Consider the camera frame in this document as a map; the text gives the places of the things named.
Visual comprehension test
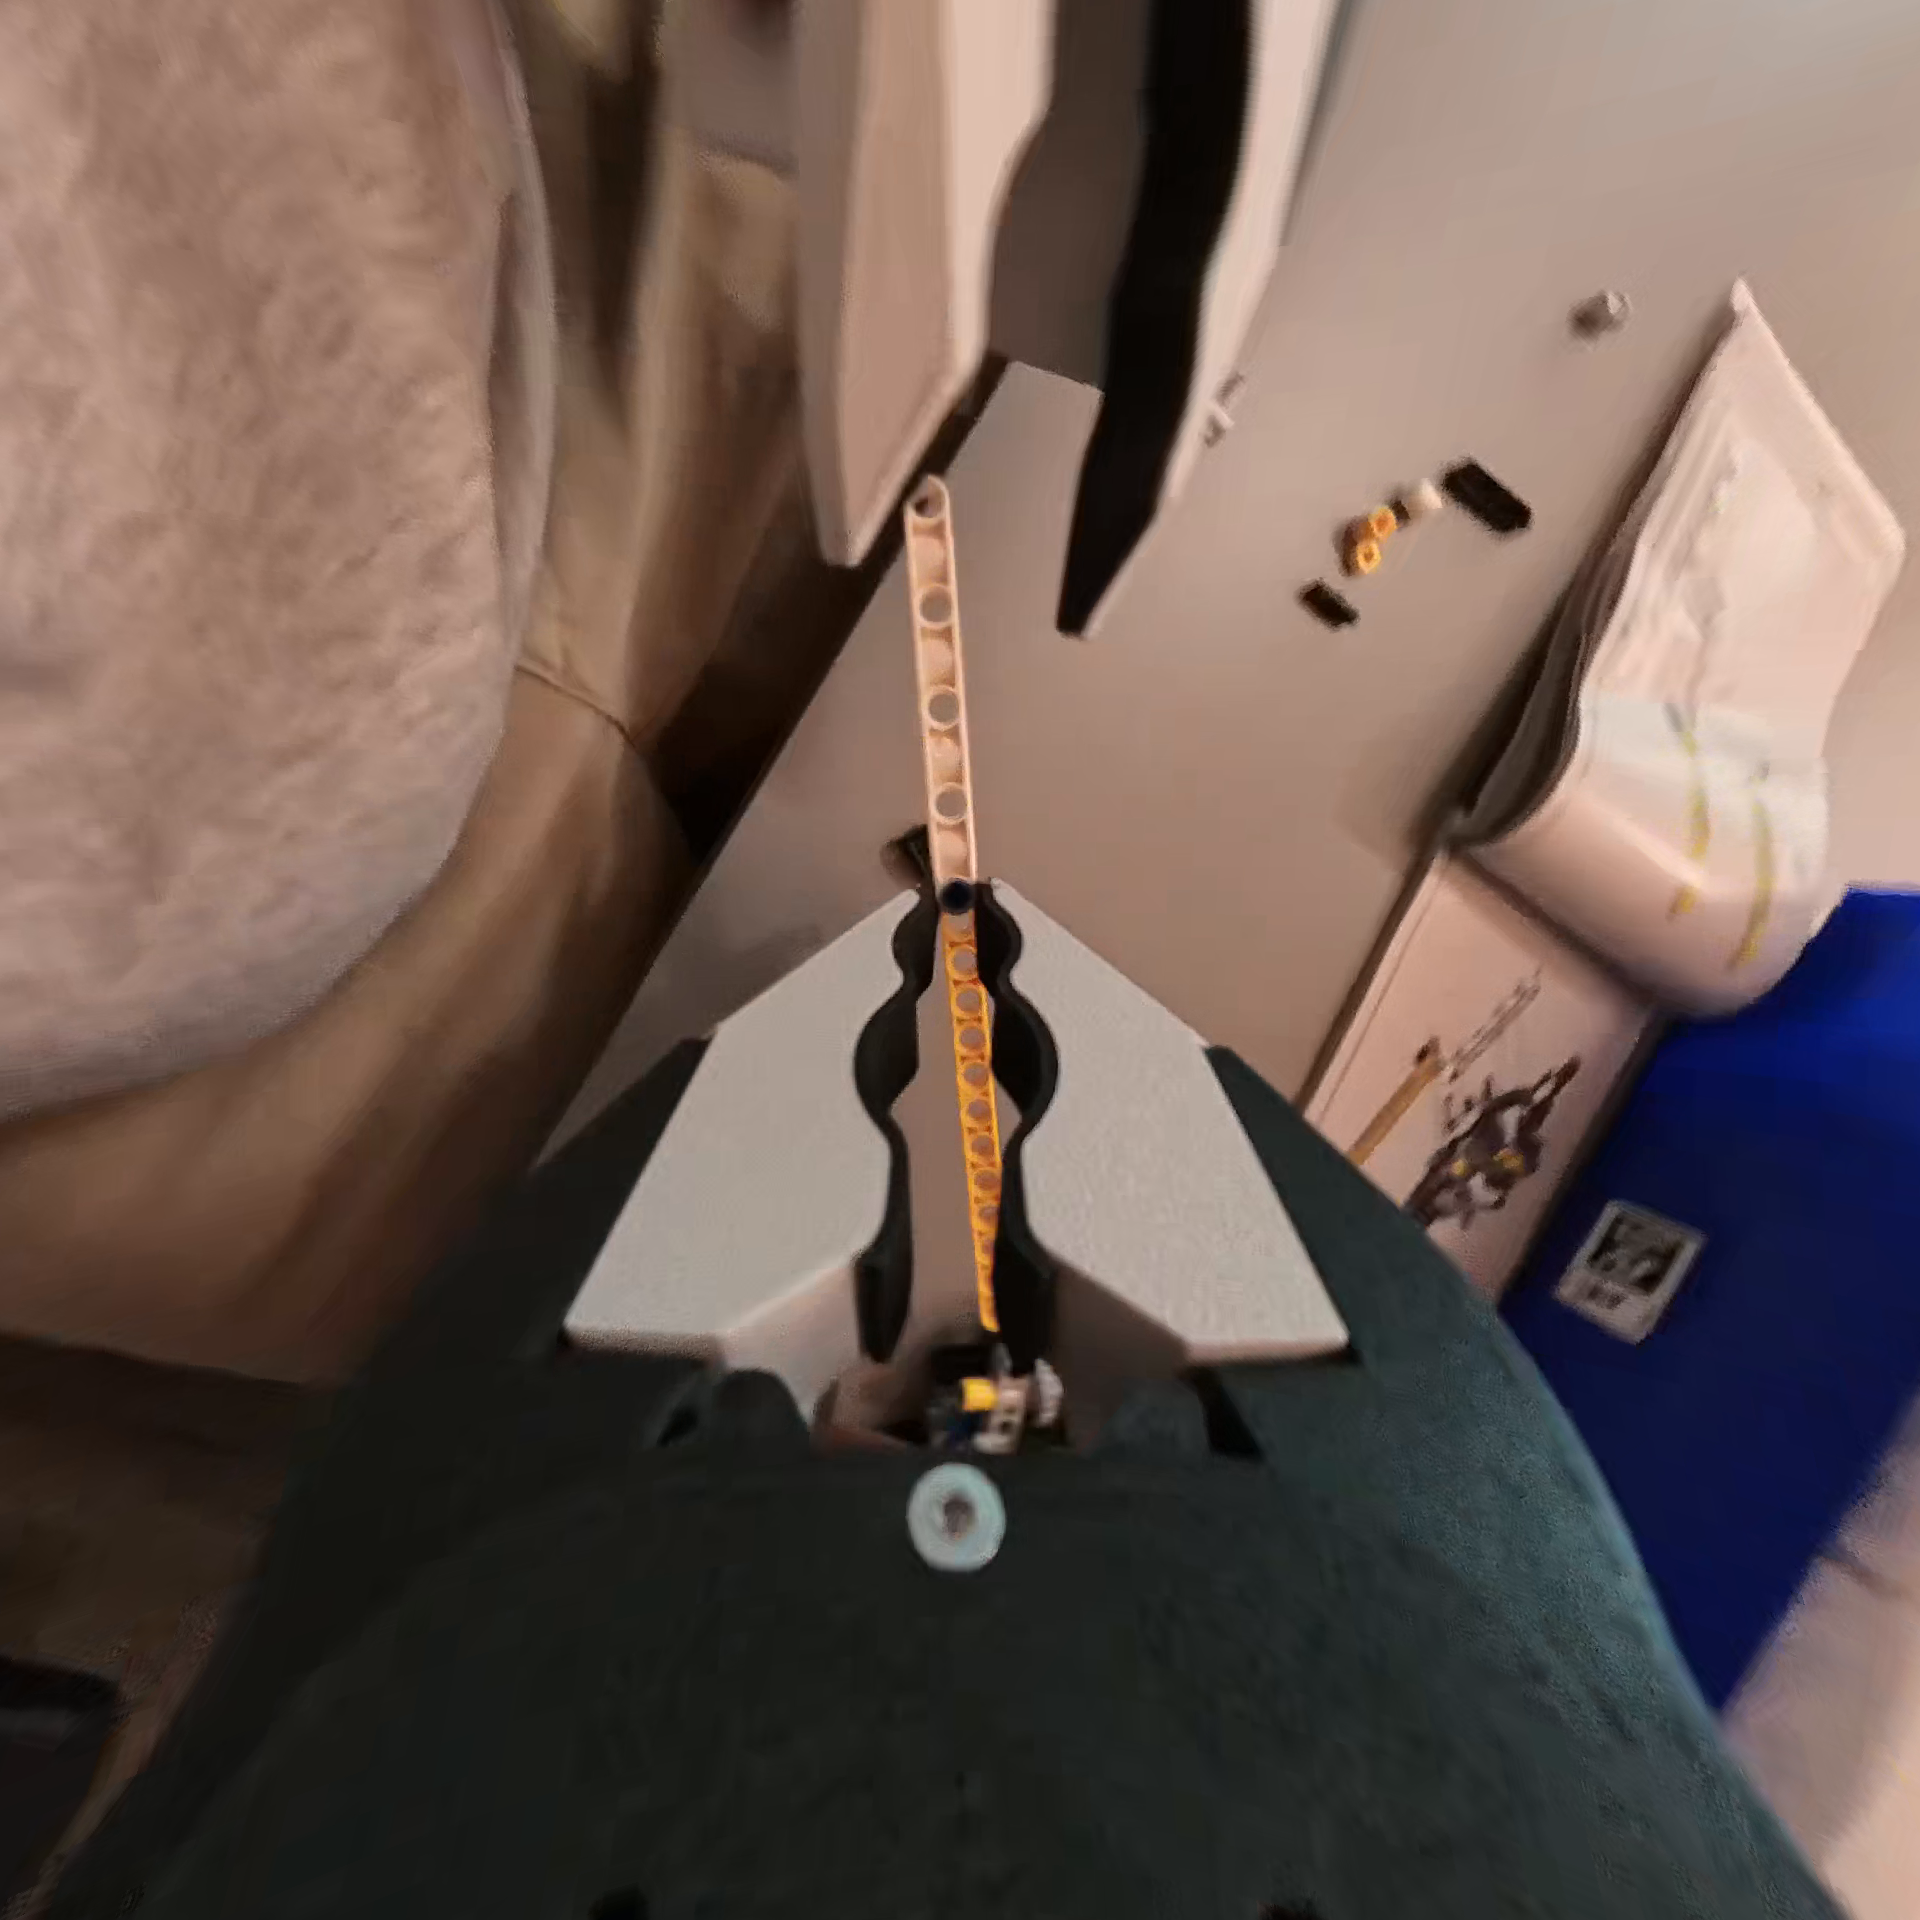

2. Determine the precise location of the printed instruction sheet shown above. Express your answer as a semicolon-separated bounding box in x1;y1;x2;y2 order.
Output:
1303;852;1659;1298

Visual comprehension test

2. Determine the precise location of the black lego piece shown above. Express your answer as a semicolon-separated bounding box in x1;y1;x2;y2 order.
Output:
1440;460;1535;538

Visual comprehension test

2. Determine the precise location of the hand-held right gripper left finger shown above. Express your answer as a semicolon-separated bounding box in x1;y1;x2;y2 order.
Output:
567;884;963;1419

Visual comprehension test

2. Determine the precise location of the white tag with black print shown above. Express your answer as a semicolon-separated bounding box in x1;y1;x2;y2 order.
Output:
1554;1200;1709;1341

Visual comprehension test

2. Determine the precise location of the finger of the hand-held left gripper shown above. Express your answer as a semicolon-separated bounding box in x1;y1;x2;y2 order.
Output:
791;0;1056;570
989;0;1339;644

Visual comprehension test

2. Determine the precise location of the folded instruction booklet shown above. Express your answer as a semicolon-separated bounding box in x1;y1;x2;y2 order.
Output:
1451;277;1910;1015

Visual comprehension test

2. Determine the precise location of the white lego beam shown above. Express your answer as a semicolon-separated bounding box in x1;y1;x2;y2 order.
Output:
902;473;982;889

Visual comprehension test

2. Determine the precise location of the blue plastic bin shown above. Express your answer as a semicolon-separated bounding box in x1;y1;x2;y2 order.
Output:
1500;884;1920;1705

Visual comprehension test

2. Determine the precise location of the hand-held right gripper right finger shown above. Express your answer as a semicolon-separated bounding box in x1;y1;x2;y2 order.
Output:
972;882;1352;1419

